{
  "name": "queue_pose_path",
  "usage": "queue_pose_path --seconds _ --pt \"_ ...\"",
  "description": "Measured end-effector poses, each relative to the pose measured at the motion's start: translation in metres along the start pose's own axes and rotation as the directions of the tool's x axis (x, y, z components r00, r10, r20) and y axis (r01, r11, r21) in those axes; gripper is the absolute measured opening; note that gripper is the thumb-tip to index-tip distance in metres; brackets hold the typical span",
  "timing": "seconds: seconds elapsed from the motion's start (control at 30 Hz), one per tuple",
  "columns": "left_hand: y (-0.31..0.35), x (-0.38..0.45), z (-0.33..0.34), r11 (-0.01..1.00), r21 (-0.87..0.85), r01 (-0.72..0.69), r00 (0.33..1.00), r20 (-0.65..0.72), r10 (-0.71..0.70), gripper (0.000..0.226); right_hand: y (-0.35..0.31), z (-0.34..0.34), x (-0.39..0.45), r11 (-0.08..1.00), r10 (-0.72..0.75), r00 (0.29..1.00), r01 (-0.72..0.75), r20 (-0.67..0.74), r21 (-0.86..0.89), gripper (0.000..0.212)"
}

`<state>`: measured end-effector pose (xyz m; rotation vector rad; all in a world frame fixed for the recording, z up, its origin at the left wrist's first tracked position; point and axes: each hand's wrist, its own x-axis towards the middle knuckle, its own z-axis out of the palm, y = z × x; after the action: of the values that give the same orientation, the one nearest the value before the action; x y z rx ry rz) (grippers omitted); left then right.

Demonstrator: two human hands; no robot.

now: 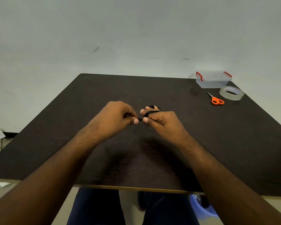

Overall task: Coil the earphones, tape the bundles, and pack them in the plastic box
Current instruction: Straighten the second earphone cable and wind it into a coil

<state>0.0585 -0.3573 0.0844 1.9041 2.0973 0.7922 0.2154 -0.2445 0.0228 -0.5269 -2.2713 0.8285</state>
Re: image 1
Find person's right hand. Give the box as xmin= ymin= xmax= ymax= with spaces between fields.
xmin=140 ymin=105 xmax=191 ymax=148

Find person's left hand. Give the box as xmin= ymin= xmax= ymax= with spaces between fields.
xmin=83 ymin=101 xmax=140 ymax=144

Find black wired earphones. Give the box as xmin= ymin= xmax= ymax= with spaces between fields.
xmin=136 ymin=105 xmax=162 ymax=122

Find orange handled scissors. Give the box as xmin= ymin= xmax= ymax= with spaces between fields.
xmin=206 ymin=91 xmax=225 ymax=106

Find clear plastic box red latches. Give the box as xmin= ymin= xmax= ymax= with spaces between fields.
xmin=195 ymin=70 xmax=233 ymax=89

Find clear tape roll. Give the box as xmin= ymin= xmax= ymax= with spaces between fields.
xmin=219 ymin=86 xmax=245 ymax=101

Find person's left forearm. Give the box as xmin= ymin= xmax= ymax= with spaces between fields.
xmin=0 ymin=128 xmax=101 ymax=225

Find person's right forearm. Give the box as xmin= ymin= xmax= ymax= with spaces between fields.
xmin=177 ymin=136 xmax=281 ymax=225

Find blue plastic bin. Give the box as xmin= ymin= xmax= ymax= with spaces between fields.
xmin=189 ymin=194 xmax=220 ymax=221

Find dark blue trousers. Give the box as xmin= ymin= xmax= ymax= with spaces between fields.
xmin=66 ymin=187 xmax=200 ymax=225

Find black skirting board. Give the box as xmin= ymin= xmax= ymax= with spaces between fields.
xmin=0 ymin=131 xmax=20 ymax=139

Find black cable bundle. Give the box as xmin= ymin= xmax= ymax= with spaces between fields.
xmin=194 ymin=195 xmax=211 ymax=208

